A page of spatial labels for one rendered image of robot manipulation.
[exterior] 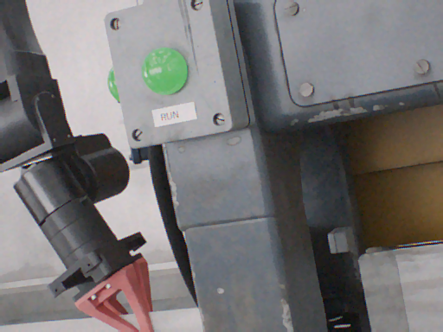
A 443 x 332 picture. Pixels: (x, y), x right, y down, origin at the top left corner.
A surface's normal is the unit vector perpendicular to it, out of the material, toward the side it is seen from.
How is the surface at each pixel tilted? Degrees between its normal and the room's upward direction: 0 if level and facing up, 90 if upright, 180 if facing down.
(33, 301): 90
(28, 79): 80
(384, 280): 90
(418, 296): 90
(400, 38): 90
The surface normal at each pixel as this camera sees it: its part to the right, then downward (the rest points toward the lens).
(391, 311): -0.11, 0.07
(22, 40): 0.70, -0.48
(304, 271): 0.91, -0.15
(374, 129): -0.37, 0.12
